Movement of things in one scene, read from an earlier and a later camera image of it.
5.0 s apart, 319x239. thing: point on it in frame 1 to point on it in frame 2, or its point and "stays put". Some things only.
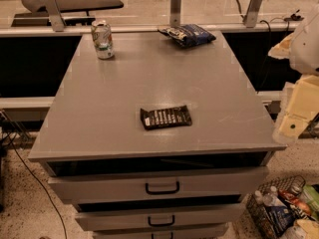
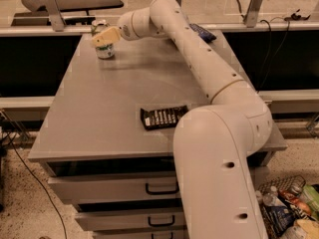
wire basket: [277, 205] stays put
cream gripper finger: [302, 108] to [107, 37]
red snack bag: [303, 206] stays put
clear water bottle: [272, 197] stays put
